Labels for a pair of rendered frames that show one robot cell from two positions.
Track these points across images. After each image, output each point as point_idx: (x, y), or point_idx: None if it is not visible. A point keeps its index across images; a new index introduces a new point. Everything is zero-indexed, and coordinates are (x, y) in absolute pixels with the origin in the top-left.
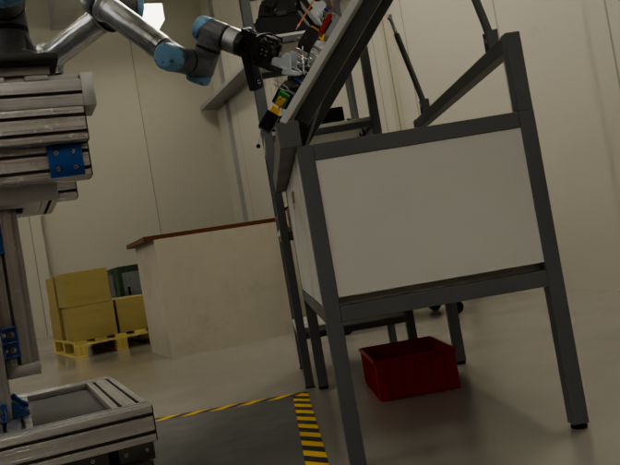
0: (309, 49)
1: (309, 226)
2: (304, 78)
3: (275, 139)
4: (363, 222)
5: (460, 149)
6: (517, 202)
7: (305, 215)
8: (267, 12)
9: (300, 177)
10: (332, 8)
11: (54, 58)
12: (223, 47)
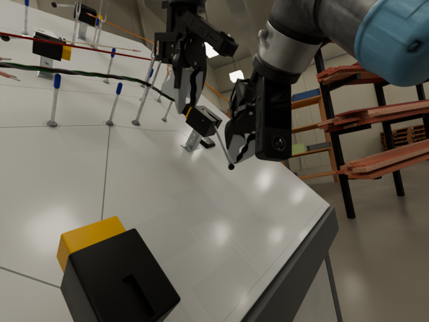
0: (212, 134)
1: (336, 299)
2: (295, 176)
3: (313, 240)
4: None
5: None
6: None
7: (327, 308)
8: (232, 50)
9: (322, 264)
10: (18, 37)
11: None
12: (318, 48)
